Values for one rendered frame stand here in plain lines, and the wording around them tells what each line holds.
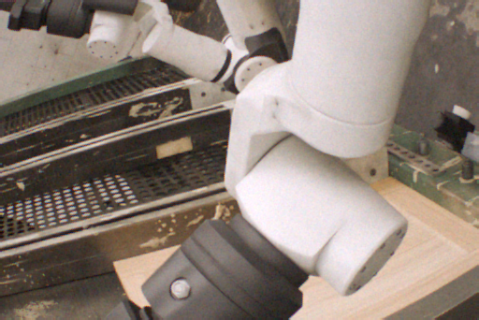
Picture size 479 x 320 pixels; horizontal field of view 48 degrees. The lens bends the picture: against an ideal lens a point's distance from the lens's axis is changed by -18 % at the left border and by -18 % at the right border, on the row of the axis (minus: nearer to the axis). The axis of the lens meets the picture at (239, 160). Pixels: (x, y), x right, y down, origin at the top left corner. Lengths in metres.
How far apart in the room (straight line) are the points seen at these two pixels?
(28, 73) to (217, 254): 5.65
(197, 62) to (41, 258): 0.42
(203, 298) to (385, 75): 0.17
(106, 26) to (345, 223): 0.66
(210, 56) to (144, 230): 0.30
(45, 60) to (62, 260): 5.16
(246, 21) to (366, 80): 0.71
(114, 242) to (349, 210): 0.58
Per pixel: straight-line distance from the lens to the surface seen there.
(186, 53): 1.01
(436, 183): 0.95
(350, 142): 0.33
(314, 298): 0.76
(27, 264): 0.92
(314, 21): 0.29
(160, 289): 0.39
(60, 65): 6.03
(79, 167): 1.31
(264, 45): 1.00
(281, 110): 0.34
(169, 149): 1.34
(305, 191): 0.38
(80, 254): 0.91
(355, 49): 0.29
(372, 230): 0.37
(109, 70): 2.32
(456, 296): 0.69
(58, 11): 0.98
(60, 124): 1.59
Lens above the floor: 1.57
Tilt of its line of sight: 26 degrees down
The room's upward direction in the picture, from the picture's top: 74 degrees counter-clockwise
